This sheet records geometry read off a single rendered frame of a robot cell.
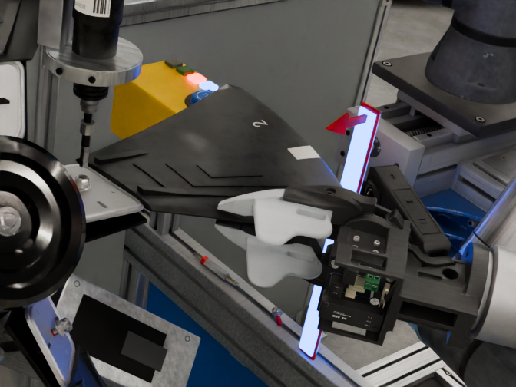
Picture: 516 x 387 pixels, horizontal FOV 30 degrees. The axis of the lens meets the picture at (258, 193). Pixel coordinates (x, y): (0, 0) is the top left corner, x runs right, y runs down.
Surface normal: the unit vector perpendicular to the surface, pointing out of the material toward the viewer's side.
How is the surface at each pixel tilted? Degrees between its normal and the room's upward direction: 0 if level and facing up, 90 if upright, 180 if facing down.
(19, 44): 48
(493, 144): 90
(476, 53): 72
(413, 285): 6
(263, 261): 10
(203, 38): 90
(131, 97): 90
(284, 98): 90
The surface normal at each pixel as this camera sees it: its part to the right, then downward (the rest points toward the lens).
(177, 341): 0.62, -0.17
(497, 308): -0.12, 0.17
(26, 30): -0.04, -0.22
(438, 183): 0.61, 0.50
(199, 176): 0.29, -0.84
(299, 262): 0.15, -0.74
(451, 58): -0.71, -0.07
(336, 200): -0.36, 0.53
